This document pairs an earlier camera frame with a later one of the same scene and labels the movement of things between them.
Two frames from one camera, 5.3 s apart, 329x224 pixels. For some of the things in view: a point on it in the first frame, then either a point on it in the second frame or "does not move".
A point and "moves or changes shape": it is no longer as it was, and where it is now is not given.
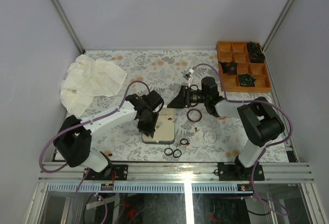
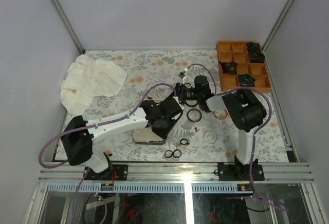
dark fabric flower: [253, 47] does not move
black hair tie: [173, 153] does not move
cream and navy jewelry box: [165, 128] moves or changes shape
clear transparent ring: [211, 143] does not move
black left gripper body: [151, 111] -> [163, 130]
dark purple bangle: [192, 120] does not move
